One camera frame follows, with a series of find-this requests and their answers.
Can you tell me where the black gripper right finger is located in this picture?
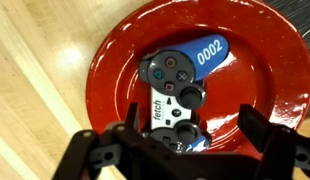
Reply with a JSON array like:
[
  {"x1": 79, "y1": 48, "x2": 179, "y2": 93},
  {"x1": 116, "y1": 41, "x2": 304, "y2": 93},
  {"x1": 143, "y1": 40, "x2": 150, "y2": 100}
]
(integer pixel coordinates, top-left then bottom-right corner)
[{"x1": 237, "y1": 104, "x2": 310, "y2": 180}]

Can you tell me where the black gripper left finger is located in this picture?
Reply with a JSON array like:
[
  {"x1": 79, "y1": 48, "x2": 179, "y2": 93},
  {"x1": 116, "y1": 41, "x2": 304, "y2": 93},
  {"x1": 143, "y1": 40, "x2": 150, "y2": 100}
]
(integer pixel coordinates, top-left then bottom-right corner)
[{"x1": 52, "y1": 101, "x2": 153, "y2": 180}]

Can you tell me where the blue black game controller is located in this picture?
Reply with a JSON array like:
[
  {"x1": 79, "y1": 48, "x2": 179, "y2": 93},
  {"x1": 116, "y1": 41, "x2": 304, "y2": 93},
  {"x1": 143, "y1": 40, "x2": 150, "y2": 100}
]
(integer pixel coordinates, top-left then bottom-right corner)
[{"x1": 138, "y1": 34, "x2": 229, "y2": 153}]

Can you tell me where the red plate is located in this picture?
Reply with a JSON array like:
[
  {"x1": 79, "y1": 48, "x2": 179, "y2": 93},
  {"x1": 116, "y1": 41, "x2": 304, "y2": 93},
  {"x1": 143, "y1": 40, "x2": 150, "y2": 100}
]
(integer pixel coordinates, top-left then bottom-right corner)
[{"x1": 86, "y1": 0, "x2": 310, "y2": 156}]

